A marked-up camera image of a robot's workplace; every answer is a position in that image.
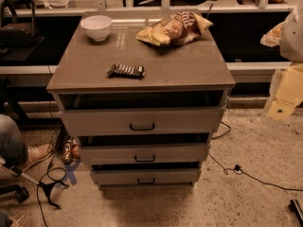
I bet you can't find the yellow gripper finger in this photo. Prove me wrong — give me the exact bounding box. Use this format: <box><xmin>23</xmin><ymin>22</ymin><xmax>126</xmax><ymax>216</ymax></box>
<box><xmin>264</xmin><ymin>63</ymin><xmax>303</xmax><ymax>121</ymax></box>
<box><xmin>260</xmin><ymin>22</ymin><xmax>284</xmax><ymax>47</ymax></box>

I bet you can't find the grey drawer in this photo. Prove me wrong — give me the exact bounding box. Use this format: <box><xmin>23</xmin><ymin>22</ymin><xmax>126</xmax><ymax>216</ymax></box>
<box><xmin>56</xmin><ymin>90</ymin><xmax>226</xmax><ymax>137</ymax></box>
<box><xmin>80</xmin><ymin>132</ymin><xmax>209</xmax><ymax>166</ymax></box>
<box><xmin>91</xmin><ymin>162</ymin><xmax>201</xmax><ymax>187</ymax></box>

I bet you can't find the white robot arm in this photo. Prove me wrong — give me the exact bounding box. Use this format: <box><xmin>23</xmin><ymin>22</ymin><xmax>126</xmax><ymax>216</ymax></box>
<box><xmin>260</xmin><ymin>4</ymin><xmax>303</xmax><ymax>121</ymax></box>

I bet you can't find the grey top drawer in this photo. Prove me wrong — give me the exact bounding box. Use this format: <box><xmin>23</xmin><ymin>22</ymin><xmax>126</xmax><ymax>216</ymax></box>
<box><xmin>56</xmin><ymin>90</ymin><xmax>226</xmax><ymax>137</ymax></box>

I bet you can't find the grey drawer cabinet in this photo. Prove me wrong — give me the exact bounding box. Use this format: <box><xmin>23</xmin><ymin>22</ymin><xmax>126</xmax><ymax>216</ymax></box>
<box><xmin>45</xmin><ymin>10</ymin><xmax>237</xmax><ymax>191</ymax></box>

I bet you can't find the grey bottom drawer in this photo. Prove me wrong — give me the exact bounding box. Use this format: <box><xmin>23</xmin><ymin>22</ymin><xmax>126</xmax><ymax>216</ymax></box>
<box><xmin>91</xmin><ymin>162</ymin><xmax>201</xmax><ymax>187</ymax></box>

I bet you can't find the yellow brown chip bag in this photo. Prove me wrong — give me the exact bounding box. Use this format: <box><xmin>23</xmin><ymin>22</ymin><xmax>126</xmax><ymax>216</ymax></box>
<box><xmin>135</xmin><ymin>11</ymin><xmax>213</xmax><ymax>46</ymax></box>

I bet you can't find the black object bottom right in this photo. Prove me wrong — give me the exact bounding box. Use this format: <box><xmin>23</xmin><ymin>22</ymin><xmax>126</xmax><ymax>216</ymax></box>
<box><xmin>289</xmin><ymin>200</ymin><xmax>303</xmax><ymax>227</ymax></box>

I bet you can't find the dark striped candy bar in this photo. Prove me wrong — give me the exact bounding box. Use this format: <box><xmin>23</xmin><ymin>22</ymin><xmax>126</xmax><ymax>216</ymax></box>
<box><xmin>107</xmin><ymin>64</ymin><xmax>145</xmax><ymax>79</ymax></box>

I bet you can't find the white ceramic bowl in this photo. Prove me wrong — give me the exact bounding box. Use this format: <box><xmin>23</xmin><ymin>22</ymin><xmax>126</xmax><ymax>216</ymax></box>
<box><xmin>80</xmin><ymin>15</ymin><xmax>113</xmax><ymax>42</ymax></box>

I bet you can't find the shiny snack packet on floor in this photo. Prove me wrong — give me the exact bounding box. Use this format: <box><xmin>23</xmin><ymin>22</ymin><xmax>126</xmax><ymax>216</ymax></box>
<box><xmin>62</xmin><ymin>140</ymin><xmax>80</xmax><ymax>164</ymax></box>

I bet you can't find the black bag on shelf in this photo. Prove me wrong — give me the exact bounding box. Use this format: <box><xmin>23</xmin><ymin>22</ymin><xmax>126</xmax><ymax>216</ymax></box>
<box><xmin>0</xmin><ymin>0</ymin><xmax>41</xmax><ymax>48</ymax></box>

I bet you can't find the tan shoe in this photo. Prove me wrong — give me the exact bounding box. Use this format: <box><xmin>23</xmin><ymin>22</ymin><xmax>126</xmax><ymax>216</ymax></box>
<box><xmin>19</xmin><ymin>144</ymin><xmax>51</xmax><ymax>171</ymax></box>

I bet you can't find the person leg in jeans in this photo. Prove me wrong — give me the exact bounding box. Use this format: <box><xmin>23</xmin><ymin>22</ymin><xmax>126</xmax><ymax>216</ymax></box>
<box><xmin>0</xmin><ymin>114</ymin><xmax>27</xmax><ymax>166</ymax></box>

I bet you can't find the black office chair base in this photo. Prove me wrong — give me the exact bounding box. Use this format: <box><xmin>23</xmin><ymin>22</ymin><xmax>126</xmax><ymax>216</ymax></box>
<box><xmin>0</xmin><ymin>156</ymin><xmax>70</xmax><ymax>210</ymax></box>

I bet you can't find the black floor cable right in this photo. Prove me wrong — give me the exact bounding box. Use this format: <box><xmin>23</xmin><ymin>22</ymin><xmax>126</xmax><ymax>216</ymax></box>
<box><xmin>207</xmin><ymin>121</ymin><xmax>303</xmax><ymax>193</ymax></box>

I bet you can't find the black cable left floor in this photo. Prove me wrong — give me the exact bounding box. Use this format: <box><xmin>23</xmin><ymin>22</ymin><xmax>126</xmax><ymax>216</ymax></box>
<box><xmin>35</xmin><ymin>154</ymin><xmax>68</xmax><ymax>227</ymax></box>

